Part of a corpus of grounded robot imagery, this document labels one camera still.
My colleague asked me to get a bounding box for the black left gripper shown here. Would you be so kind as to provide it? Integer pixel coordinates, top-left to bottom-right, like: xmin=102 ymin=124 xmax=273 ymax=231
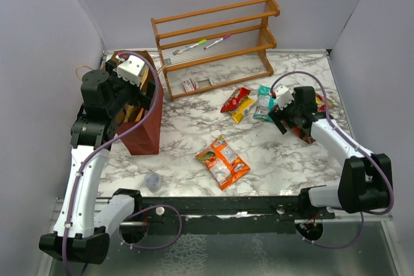
xmin=107 ymin=59 xmax=156 ymax=117

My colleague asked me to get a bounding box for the gold brown chips bag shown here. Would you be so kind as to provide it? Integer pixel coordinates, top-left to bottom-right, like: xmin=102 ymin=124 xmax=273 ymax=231
xmin=124 ymin=63 xmax=150 ymax=123

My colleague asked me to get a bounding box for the dark red chips bag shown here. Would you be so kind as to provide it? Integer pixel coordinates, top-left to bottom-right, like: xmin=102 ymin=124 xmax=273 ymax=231
xmin=282 ymin=91 xmax=334 ymax=144

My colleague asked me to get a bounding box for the brown and red paper bag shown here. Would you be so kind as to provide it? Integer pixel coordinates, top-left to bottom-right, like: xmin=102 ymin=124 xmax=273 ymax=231
xmin=111 ymin=50 xmax=164 ymax=155

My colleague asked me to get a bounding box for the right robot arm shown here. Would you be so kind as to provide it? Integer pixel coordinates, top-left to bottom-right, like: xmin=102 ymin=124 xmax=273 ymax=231
xmin=268 ymin=85 xmax=392 ymax=218

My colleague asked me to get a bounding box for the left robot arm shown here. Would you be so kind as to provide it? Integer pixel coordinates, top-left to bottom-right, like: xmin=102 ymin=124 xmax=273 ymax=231
xmin=39 ymin=54 xmax=162 ymax=264

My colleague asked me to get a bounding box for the teal mint candy bag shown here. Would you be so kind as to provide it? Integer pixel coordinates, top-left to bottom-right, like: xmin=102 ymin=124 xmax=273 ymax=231
xmin=253 ymin=85 xmax=278 ymax=122

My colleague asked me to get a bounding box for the orange Fox's candy bag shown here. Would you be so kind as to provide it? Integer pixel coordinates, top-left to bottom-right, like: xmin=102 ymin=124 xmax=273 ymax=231
xmin=195 ymin=135 xmax=250 ymax=191

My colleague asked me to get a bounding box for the red yellow snack packet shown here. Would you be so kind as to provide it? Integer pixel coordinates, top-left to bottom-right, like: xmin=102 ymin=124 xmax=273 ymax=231
xmin=220 ymin=87 xmax=255 ymax=123

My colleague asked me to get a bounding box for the red white staples box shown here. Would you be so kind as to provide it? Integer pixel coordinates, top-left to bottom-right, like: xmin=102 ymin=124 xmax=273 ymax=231
xmin=182 ymin=78 xmax=199 ymax=92

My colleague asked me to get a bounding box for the wooden three-tier rack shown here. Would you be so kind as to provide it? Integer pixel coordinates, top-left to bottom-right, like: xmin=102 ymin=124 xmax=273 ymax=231
xmin=151 ymin=0 xmax=281 ymax=100

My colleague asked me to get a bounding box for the green capped marker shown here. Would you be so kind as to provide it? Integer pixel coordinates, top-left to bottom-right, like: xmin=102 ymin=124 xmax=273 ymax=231
xmin=173 ymin=39 xmax=207 ymax=56

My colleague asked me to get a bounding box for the pink capped marker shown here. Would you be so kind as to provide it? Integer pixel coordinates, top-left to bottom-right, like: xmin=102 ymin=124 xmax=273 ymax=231
xmin=203 ymin=34 xmax=232 ymax=50

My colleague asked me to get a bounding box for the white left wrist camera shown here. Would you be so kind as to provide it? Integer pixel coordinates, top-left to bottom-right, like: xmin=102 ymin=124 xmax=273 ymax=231
xmin=116 ymin=56 xmax=147 ymax=86

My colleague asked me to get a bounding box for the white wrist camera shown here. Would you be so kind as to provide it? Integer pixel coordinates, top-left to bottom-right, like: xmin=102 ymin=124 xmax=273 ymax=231
xmin=116 ymin=56 xmax=147 ymax=86
xmin=274 ymin=84 xmax=294 ymax=111

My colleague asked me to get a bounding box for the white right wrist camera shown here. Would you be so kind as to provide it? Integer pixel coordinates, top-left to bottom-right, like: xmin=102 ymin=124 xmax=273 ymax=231
xmin=274 ymin=84 xmax=294 ymax=111

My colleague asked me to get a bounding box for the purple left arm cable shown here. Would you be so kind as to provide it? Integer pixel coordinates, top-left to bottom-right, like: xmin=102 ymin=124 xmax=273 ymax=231
xmin=61 ymin=50 xmax=162 ymax=276

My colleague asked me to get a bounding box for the black base frame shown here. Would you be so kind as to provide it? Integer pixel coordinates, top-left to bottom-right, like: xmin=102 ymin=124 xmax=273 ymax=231
xmin=115 ymin=189 xmax=334 ymax=236

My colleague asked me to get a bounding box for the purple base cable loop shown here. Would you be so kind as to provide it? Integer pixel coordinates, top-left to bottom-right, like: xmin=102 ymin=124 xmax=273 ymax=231
xmin=118 ymin=204 xmax=183 ymax=251

